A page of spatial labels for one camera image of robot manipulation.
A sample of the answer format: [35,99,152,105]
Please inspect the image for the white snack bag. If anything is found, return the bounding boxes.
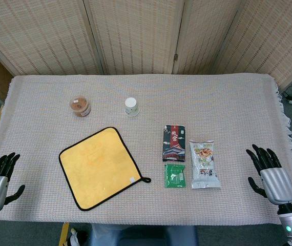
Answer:
[189,139,222,190]

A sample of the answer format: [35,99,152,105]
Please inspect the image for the green foil packet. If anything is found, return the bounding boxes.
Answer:
[163,163,187,189]

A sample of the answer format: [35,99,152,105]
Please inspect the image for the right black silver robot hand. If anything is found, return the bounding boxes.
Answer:
[245,144,292,206]

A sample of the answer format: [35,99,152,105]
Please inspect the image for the beige woven tablecloth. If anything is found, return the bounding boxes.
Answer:
[0,74,292,226]

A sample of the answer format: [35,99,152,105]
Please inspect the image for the clear jar brown contents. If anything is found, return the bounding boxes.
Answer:
[69,95,92,117]

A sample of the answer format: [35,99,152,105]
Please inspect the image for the woven folding screen panel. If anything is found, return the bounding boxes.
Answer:
[172,0,240,75]
[0,0,106,76]
[212,0,292,88]
[84,0,186,76]

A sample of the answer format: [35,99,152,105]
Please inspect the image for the yellow cloth with black trim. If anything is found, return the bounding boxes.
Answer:
[58,127,152,212]

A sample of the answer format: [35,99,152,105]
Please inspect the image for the dark palace print box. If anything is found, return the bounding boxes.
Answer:
[162,124,187,163]

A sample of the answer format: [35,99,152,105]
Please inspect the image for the white paper cup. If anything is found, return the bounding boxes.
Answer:
[124,97,141,118]

